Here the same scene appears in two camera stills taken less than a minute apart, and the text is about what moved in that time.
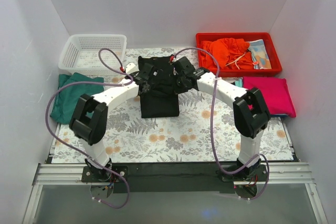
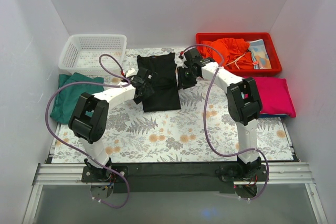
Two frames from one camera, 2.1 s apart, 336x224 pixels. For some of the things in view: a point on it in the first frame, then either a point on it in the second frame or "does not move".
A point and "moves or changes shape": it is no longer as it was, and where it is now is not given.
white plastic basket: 80,55 does not move
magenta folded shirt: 276,93 does not move
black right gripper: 180,85 to 184,77
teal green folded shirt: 66,100 does not move
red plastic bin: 275,65 does not move
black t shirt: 162,100 moves or changes shape
